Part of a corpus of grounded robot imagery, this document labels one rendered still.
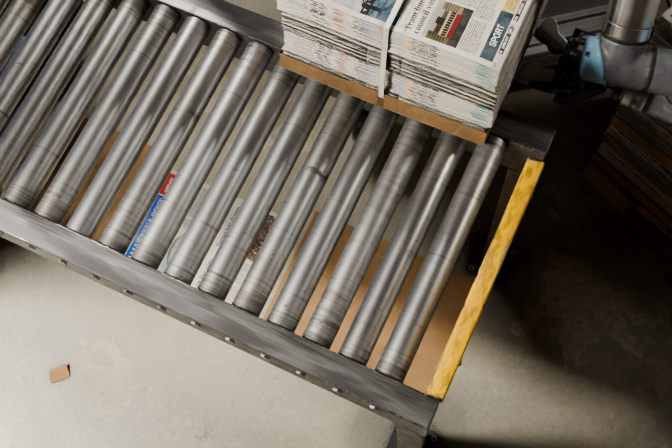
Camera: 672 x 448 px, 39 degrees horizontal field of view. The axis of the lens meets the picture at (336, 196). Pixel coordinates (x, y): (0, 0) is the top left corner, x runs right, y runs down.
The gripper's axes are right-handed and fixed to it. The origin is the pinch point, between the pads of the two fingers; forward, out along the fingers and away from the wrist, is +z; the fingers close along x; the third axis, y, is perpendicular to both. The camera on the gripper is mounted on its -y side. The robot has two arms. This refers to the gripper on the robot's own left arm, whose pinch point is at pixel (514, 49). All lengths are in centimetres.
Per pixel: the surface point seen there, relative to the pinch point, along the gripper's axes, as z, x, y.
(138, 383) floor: 57, 66, -89
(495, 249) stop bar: -10.9, 37.5, -1.3
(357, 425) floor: 4, 53, -87
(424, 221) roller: 1.7, 36.6, -3.7
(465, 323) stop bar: -11, 50, -3
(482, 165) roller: -3.4, 23.9, -1.2
